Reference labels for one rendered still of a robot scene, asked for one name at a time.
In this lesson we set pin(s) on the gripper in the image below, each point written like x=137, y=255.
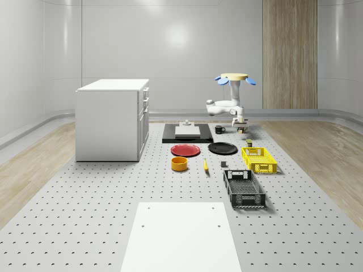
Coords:
x=242, y=122

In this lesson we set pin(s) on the puzzle cube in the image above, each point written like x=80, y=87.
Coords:
x=242, y=130

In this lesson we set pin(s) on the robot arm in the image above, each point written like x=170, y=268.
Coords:
x=235, y=93

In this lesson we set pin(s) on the black mug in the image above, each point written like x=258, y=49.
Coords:
x=219, y=130

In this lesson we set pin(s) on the black plate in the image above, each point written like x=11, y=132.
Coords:
x=222, y=148

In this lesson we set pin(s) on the yellow basket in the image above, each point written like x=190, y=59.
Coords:
x=262, y=168

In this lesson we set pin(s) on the banana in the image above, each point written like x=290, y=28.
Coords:
x=205, y=165

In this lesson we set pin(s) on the red plate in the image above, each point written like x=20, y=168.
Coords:
x=185, y=150

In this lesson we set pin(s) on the dark grey basket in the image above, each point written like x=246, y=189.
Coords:
x=244, y=190

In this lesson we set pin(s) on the black stove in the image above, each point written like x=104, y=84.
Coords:
x=170, y=133

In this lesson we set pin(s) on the yellow bowl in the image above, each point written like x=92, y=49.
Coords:
x=179, y=165

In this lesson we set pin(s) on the white board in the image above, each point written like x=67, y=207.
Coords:
x=181, y=241

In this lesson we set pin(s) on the white cabinet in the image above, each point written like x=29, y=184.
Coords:
x=107, y=124

